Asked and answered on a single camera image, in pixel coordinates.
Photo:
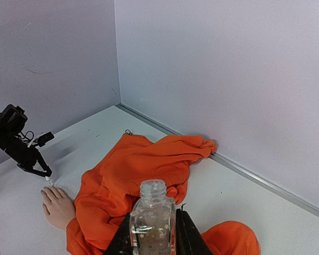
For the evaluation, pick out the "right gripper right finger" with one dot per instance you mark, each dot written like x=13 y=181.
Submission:
x=188 y=238

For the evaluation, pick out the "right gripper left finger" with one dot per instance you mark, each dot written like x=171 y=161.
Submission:
x=121 y=242

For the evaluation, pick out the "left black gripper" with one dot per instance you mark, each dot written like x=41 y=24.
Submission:
x=26 y=158

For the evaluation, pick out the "small nail polish bottle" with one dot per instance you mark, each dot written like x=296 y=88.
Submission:
x=152 y=221

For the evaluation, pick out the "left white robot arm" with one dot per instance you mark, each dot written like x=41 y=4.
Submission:
x=12 y=122

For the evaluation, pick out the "mannequin hand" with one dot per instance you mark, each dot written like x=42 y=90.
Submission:
x=57 y=206

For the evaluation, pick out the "orange cloth garment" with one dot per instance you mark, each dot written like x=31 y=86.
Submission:
x=131 y=203

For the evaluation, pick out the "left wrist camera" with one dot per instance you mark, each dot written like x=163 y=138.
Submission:
x=41 y=140

